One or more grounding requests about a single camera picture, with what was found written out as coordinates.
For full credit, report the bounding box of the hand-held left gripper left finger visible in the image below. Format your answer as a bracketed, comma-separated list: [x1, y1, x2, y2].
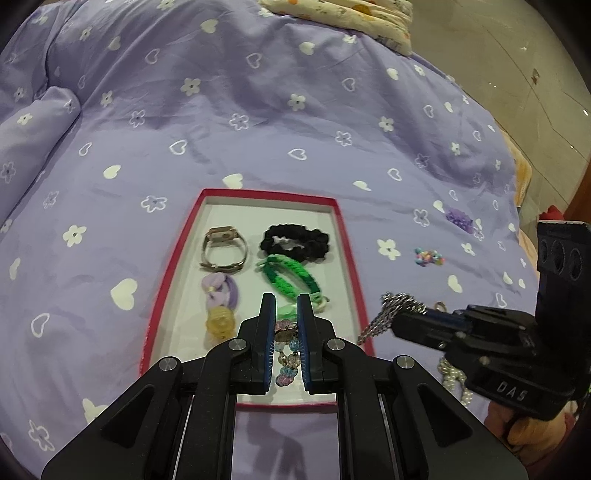
[41, 292, 278, 480]

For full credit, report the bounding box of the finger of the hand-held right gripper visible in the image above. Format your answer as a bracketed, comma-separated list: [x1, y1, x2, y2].
[424, 307, 468, 330]
[392, 313, 457, 354]

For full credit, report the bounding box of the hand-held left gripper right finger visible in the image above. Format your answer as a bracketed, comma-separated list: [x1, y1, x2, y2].
[297, 293, 528, 480]

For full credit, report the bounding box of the pastel bead bracelet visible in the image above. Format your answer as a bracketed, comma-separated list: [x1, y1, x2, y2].
[272, 320, 306, 388]

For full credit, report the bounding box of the silver chain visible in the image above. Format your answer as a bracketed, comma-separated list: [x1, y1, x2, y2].
[356, 292, 428, 346]

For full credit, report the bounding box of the yellow bead hair tie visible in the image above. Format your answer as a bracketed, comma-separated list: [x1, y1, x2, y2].
[203, 307, 238, 347]

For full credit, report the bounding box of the green braided bracelet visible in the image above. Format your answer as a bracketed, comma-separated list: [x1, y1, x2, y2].
[256, 254, 323, 299]

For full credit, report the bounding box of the purple bow hair tie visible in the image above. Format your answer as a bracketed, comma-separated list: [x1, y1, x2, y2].
[199, 273, 242, 311]

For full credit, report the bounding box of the black scrunchie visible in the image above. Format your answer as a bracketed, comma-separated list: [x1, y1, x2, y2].
[259, 224, 331, 264]

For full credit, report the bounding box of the silver wrist watch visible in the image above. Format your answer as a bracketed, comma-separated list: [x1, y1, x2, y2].
[199, 226, 250, 271]

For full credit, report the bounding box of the red jewelry tray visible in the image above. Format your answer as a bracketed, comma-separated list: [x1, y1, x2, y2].
[139, 188, 378, 409]

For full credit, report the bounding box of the person's right hand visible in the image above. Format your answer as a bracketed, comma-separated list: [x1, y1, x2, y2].
[482, 398, 579, 462]

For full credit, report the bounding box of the purple flower hair clip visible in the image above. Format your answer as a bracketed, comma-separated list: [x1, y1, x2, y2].
[444, 209, 475, 234]

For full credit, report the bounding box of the orange blanket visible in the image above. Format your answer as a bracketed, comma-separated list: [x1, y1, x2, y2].
[501, 131, 532, 204]

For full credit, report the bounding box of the purple flower print quilt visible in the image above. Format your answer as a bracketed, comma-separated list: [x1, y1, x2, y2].
[0, 0, 542, 480]

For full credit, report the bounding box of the cream floral pillow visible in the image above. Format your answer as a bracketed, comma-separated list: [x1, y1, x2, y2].
[259, 0, 414, 56]

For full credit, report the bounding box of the colourful bead hair tie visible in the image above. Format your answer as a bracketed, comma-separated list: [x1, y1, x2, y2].
[414, 248, 446, 268]

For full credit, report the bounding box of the white pearl bracelet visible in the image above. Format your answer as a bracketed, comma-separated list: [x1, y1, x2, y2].
[436, 355, 474, 407]

